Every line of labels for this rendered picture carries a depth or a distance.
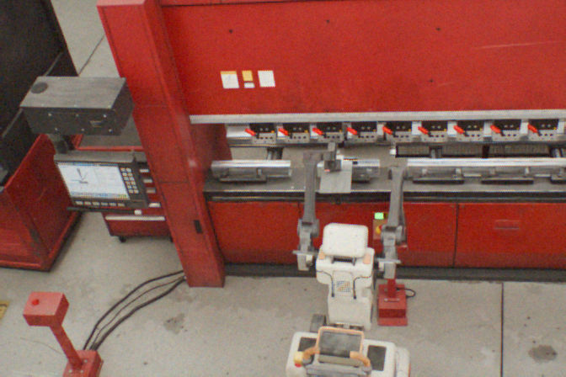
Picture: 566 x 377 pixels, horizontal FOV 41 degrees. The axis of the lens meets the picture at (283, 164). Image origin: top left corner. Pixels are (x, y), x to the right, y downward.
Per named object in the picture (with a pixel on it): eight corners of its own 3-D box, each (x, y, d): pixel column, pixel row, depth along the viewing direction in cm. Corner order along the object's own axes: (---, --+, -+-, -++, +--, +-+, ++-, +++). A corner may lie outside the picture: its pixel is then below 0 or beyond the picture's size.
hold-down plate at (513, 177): (481, 183, 453) (481, 179, 451) (480, 177, 457) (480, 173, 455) (533, 183, 448) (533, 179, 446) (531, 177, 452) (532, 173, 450)
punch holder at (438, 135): (420, 142, 441) (421, 120, 430) (420, 132, 447) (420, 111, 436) (447, 141, 438) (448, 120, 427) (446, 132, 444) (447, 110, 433)
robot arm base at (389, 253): (376, 261, 377) (400, 263, 375) (377, 245, 378) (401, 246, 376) (377, 262, 386) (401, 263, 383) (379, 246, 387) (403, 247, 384)
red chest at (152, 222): (114, 248, 568) (73, 151, 499) (130, 199, 604) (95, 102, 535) (178, 249, 560) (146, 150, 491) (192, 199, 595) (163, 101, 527)
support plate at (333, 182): (319, 193, 446) (319, 192, 446) (323, 162, 465) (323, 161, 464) (349, 193, 443) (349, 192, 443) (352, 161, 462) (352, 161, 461)
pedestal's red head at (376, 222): (373, 252, 452) (372, 232, 440) (373, 231, 463) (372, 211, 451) (408, 252, 449) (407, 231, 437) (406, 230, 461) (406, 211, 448)
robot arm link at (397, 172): (387, 158, 395) (407, 160, 392) (389, 167, 407) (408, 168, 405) (380, 241, 380) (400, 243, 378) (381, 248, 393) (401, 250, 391)
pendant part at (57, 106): (69, 219, 439) (17, 105, 381) (83, 188, 457) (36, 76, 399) (152, 223, 429) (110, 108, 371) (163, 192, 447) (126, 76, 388)
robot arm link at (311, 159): (299, 151, 387) (318, 153, 384) (306, 150, 400) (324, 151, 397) (296, 238, 392) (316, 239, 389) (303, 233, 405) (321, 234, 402)
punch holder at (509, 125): (492, 141, 434) (493, 119, 423) (490, 131, 440) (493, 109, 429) (519, 141, 432) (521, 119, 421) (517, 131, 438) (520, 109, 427)
